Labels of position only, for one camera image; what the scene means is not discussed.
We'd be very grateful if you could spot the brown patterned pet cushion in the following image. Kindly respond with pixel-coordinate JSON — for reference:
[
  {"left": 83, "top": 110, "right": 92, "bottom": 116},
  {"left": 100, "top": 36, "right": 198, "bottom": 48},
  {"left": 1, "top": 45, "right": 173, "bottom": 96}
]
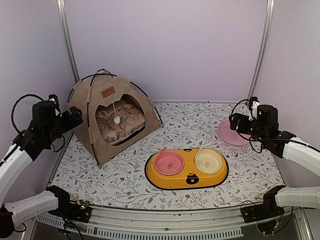
[{"left": 95, "top": 94, "right": 146, "bottom": 146}]

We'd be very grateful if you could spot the white pompom toy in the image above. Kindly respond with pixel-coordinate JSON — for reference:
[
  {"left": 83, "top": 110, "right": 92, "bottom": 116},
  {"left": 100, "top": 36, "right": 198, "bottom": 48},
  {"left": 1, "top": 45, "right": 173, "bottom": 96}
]
[{"left": 112, "top": 102, "right": 121, "bottom": 125}]

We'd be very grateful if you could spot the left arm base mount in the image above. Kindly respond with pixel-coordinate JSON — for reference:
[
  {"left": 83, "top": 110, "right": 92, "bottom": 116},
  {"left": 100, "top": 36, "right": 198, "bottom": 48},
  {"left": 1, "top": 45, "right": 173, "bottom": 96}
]
[{"left": 46, "top": 185, "right": 92, "bottom": 223}]

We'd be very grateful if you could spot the front aluminium table rail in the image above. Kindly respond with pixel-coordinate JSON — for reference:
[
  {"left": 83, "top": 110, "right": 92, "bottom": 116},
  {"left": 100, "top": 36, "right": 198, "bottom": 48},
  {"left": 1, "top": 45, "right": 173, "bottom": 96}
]
[{"left": 21, "top": 203, "right": 316, "bottom": 240}]

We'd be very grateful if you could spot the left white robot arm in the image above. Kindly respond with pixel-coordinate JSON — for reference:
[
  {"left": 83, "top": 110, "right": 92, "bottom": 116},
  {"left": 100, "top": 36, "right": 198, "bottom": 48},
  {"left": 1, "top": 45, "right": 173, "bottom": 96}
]
[{"left": 0, "top": 96, "right": 83, "bottom": 238}]

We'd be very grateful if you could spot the beige fabric pet tent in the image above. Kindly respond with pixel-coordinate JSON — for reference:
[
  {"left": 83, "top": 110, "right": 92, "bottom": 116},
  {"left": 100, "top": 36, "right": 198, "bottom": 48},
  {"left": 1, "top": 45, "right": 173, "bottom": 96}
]
[{"left": 67, "top": 68, "right": 164, "bottom": 168}]

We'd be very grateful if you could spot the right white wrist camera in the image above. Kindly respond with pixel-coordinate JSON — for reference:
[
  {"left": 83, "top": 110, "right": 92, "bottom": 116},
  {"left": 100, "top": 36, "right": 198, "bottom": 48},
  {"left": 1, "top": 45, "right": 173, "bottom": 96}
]
[{"left": 248, "top": 96, "right": 260, "bottom": 121}]

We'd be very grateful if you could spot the right aluminium frame post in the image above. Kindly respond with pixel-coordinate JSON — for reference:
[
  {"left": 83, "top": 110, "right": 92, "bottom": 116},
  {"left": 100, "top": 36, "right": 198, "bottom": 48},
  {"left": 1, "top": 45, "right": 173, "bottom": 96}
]
[{"left": 247, "top": 0, "right": 275, "bottom": 99}]

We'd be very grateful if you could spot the pink cat-ear bowl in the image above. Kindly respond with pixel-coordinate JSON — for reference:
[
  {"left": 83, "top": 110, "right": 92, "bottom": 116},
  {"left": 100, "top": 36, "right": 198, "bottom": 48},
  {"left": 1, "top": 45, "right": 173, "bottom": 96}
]
[{"left": 153, "top": 149, "right": 185, "bottom": 176}]

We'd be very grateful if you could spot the cream small bowl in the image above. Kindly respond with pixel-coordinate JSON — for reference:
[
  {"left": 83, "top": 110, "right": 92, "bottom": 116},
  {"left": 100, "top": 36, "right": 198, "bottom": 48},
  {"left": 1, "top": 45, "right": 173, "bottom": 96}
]
[{"left": 194, "top": 148, "right": 223, "bottom": 174}]

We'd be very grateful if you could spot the left aluminium frame post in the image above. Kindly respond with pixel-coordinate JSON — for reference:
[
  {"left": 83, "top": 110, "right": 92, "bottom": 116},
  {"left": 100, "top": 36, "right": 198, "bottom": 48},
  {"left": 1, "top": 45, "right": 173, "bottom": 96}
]
[{"left": 56, "top": 0, "right": 80, "bottom": 83}]

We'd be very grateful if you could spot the pink flat plate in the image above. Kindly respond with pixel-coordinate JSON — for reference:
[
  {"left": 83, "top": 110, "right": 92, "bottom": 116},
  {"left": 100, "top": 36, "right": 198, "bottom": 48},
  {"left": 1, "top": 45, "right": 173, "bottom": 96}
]
[{"left": 218, "top": 120, "right": 250, "bottom": 147}]

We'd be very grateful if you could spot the aluminium frame post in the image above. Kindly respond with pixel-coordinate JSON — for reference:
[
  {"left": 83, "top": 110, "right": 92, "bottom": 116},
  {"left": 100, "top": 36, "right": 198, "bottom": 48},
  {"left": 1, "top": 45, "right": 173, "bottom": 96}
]
[
  {"left": 247, "top": 0, "right": 275, "bottom": 99},
  {"left": 56, "top": 0, "right": 80, "bottom": 83}
]

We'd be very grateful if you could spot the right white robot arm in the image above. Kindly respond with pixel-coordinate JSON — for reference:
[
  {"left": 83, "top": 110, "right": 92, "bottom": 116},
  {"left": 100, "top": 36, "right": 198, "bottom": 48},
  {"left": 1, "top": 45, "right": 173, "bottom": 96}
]
[{"left": 228, "top": 100, "right": 320, "bottom": 218}]

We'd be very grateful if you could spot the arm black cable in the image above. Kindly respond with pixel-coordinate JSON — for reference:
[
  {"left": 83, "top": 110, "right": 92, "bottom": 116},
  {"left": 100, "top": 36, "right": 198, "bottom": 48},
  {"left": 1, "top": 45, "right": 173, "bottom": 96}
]
[
  {"left": 9, "top": 93, "right": 43, "bottom": 133},
  {"left": 228, "top": 98, "right": 311, "bottom": 154}
]

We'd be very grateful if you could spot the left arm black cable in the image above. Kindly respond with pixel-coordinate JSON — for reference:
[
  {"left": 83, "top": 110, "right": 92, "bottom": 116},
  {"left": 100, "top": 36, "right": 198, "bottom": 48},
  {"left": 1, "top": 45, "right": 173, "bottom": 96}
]
[{"left": 9, "top": 93, "right": 43, "bottom": 133}]

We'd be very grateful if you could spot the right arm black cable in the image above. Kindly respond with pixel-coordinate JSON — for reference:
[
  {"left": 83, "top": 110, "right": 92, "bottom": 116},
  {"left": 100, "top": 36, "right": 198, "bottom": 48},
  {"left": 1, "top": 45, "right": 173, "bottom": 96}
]
[{"left": 228, "top": 98, "right": 311, "bottom": 154}]

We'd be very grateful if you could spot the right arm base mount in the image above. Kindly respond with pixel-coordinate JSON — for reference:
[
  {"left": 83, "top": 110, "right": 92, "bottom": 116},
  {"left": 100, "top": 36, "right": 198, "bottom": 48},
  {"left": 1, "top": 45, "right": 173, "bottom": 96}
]
[{"left": 240, "top": 185, "right": 285, "bottom": 235}]

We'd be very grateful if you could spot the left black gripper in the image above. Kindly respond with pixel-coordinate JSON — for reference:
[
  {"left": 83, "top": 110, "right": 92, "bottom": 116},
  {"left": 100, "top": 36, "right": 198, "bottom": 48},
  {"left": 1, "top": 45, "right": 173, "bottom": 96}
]
[{"left": 45, "top": 105, "right": 83, "bottom": 145}]

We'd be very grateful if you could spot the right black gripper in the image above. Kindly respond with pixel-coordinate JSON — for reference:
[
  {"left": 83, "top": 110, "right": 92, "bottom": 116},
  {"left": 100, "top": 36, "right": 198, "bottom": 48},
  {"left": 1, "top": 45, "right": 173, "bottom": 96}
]
[{"left": 229, "top": 112, "right": 268, "bottom": 144}]

